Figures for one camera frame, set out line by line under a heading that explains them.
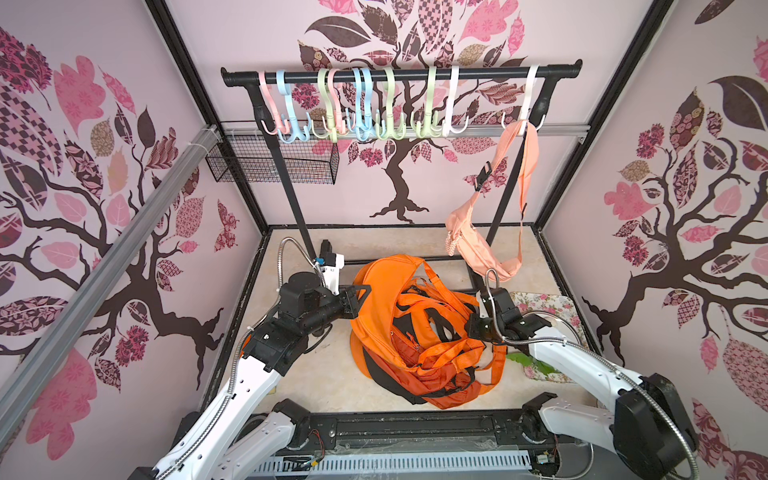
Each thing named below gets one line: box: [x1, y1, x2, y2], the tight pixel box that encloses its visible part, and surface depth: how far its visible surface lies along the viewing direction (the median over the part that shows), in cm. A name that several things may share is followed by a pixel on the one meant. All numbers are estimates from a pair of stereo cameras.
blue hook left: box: [276, 70, 311, 143], surface depth 58 cm
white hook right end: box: [501, 64, 547, 135], surface depth 57 cm
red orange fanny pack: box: [365, 327, 507, 409], surface depth 77 cm
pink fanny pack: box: [446, 120, 539, 283], surface depth 77 cm
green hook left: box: [311, 68, 338, 143], surface depth 58 cm
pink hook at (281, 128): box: [258, 71, 290, 135], surface depth 58 cm
